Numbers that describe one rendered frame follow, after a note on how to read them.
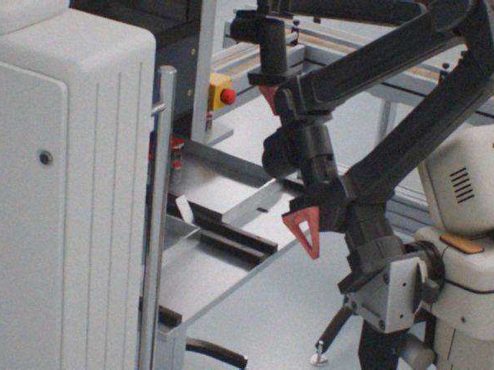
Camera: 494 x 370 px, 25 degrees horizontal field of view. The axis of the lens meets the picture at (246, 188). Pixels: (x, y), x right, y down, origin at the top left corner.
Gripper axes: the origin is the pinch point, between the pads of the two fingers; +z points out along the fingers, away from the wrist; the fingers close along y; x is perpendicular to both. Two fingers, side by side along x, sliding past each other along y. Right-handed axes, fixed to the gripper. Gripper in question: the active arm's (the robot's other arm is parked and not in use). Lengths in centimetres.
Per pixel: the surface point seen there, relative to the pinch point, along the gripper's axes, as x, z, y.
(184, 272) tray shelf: 40.0, 20.6, -1.4
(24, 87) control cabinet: 106, -38, -31
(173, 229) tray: 28.7, 17.6, 9.1
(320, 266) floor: -118, 99, 58
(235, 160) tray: -5.3, 15.0, 15.3
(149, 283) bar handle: 84, -2, -28
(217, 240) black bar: 28.0, 18.7, -1.3
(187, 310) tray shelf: 51, 22, -9
